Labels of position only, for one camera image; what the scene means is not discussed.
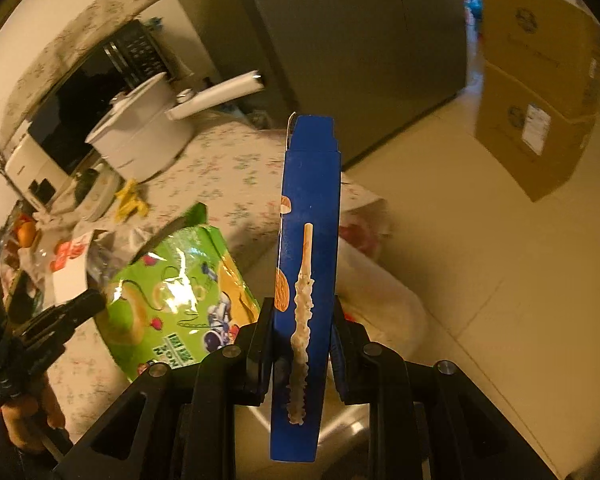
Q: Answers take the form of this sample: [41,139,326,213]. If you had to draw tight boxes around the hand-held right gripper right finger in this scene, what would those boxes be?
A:
[330,295,563,480]

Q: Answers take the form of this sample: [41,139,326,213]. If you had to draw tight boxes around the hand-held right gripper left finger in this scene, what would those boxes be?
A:
[55,297,276,480]

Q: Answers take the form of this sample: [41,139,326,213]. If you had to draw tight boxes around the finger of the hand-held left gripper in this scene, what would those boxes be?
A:
[10,327,83,376]
[10,290,106,341]

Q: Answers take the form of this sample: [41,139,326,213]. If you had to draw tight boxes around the torn white paper carton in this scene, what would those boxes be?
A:
[50,230,112,306]

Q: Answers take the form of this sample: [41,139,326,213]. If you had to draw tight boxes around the white plastic bin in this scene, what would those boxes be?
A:
[232,242,429,480]

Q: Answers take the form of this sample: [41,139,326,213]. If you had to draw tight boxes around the green snack bag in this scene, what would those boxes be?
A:
[97,203,261,382]

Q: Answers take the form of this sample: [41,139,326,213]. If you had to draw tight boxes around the banana peel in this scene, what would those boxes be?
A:
[114,180,149,222]

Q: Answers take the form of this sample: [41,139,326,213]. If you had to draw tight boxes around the blue snack box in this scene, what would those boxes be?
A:
[270,115,342,462]

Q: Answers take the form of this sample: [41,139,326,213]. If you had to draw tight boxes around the person's left hand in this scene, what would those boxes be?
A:
[2,372,68,455]

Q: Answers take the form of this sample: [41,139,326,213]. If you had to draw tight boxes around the white floral bowl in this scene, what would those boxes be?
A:
[75,167,127,222]

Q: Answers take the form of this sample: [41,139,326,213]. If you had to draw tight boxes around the white air fryer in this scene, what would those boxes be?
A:
[5,135,76,214]

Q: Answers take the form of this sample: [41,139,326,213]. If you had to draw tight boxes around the white electric cooking pot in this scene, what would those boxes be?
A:
[85,71,265,182]

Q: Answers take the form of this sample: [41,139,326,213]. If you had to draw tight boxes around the black microwave oven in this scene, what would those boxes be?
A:
[27,20,174,176]

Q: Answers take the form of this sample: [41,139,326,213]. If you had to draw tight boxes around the floral cloth cover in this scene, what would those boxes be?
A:
[2,0,162,127]

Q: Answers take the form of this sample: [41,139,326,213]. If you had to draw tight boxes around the grey refrigerator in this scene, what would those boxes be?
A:
[155,0,469,172]

